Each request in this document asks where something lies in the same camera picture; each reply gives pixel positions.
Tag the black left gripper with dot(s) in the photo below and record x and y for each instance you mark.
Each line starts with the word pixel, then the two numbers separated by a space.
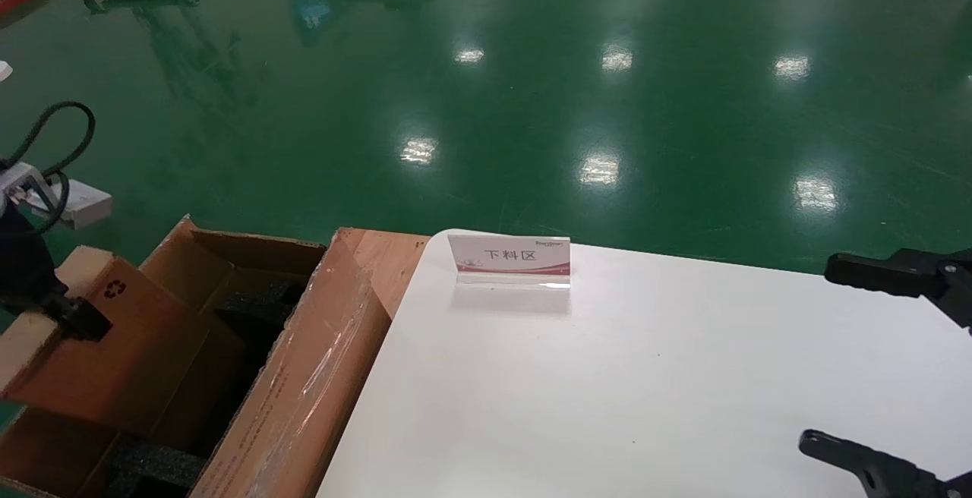
pixel 23 270

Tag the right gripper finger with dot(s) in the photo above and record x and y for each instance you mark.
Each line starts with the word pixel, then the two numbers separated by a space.
pixel 888 475
pixel 926 274

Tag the small cardboard box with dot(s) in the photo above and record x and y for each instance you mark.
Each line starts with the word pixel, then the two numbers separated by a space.
pixel 137 361

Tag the large cardboard box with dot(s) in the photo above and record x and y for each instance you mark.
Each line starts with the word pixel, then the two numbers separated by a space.
pixel 319 376

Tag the black foam insert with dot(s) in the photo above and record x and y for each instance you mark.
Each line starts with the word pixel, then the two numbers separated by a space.
pixel 152 468

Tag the white round object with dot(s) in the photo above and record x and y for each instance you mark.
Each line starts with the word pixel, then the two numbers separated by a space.
pixel 4 70

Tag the acrylic table sign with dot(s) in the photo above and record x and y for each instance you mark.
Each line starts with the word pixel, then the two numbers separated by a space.
pixel 516 259

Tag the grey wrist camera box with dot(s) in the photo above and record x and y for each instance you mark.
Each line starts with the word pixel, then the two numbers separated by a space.
pixel 85 206

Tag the silver camera mount bracket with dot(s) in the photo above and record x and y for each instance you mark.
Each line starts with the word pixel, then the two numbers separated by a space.
pixel 23 183

